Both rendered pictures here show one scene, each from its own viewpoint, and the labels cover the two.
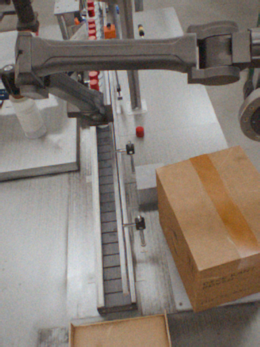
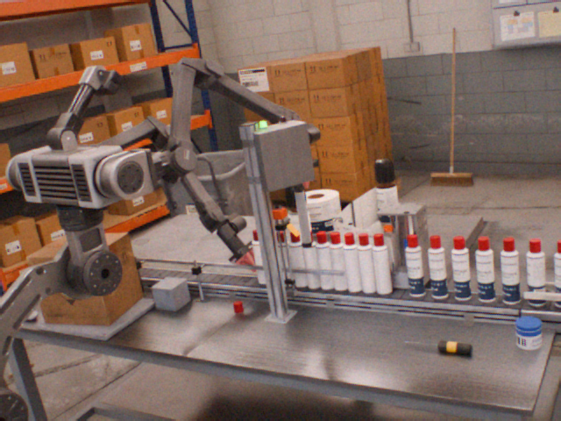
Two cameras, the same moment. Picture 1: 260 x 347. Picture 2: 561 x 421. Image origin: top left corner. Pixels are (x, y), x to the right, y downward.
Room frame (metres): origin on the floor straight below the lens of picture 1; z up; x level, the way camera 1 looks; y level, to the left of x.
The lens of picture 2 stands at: (2.28, -1.82, 1.81)
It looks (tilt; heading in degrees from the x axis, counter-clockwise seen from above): 16 degrees down; 120
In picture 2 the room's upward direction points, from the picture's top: 9 degrees counter-clockwise
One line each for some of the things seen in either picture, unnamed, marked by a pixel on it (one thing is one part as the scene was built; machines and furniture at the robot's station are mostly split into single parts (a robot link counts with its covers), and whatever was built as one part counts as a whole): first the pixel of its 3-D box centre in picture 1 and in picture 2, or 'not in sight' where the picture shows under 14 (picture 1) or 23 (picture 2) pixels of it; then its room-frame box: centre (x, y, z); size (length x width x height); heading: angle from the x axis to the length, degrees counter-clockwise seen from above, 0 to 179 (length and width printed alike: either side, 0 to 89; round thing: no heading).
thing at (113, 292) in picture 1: (103, 113); (287, 289); (1.16, 0.07, 0.86); 1.65 x 0.08 x 0.04; 178
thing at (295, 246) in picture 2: not in sight; (298, 259); (1.22, 0.07, 0.98); 0.05 x 0.05 x 0.20
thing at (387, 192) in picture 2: not in sight; (387, 193); (1.35, 0.66, 1.04); 0.09 x 0.09 x 0.29
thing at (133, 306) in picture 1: (103, 114); (288, 290); (1.16, 0.07, 0.85); 1.65 x 0.11 x 0.05; 178
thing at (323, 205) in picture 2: not in sight; (318, 211); (1.03, 0.66, 0.95); 0.20 x 0.20 x 0.14
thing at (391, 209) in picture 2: (66, 5); (401, 209); (1.59, 0.15, 1.14); 0.14 x 0.11 x 0.01; 178
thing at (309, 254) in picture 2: not in sight; (311, 260); (1.27, 0.06, 0.98); 0.05 x 0.05 x 0.20
